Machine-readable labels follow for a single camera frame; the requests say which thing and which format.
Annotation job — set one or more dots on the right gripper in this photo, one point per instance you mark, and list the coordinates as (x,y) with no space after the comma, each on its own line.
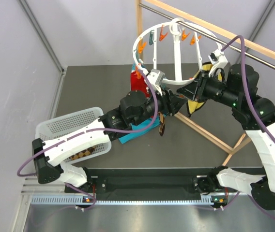
(194,90)

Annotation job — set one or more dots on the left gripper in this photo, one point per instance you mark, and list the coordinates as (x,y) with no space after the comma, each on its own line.
(169,101)

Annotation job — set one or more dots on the brown argyle sock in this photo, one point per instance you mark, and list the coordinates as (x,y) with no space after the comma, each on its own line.
(83,153)
(161,123)

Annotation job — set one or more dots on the red sock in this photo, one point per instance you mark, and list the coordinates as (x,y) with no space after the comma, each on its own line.
(136,84)
(147,92)

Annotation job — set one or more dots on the teal clothespin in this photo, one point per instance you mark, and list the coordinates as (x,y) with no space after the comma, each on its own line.
(151,37)

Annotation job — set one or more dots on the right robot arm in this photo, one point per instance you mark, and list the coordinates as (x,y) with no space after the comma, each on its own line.
(238,90)

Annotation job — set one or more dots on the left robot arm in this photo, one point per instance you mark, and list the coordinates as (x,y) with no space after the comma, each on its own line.
(134,108)

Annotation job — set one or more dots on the yellow cloth with black trim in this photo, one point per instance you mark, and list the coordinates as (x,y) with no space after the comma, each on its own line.
(193,106)

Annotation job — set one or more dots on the orange clothespin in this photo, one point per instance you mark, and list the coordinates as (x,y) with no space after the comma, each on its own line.
(141,46)
(139,72)

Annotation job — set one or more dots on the white perforated plastic basket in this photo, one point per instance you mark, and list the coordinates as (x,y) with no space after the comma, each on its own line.
(66,124)

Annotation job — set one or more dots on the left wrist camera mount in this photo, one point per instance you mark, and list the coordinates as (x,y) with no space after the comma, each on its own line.
(155,78)

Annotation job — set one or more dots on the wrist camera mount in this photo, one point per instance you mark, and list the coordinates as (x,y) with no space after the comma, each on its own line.
(155,78)
(218,61)

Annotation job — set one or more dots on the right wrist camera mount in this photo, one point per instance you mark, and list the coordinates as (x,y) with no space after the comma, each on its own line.
(218,61)

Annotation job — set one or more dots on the wooden drying rack frame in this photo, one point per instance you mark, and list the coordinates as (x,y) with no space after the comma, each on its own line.
(220,138)

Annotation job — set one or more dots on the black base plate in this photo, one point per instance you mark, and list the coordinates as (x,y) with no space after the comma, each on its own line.
(141,184)

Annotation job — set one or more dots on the aluminium frame rail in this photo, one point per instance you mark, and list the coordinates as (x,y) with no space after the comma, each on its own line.
(40,33)

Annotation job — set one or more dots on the slotted cable duct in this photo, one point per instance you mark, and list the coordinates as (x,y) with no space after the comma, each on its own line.
(84,200)

